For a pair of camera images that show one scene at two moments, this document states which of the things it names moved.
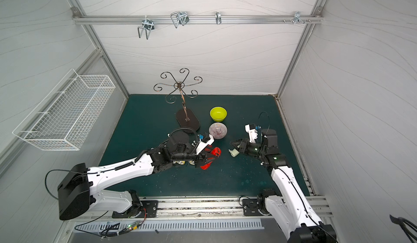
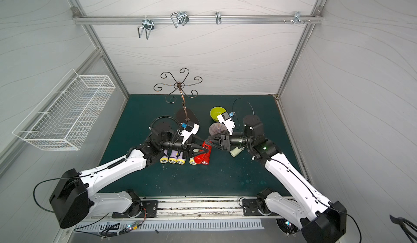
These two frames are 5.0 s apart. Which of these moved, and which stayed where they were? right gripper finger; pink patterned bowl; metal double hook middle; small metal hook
Moved: right gripper finger
Stayed: pink patterned bowl; metal double hook middle; small metal hook
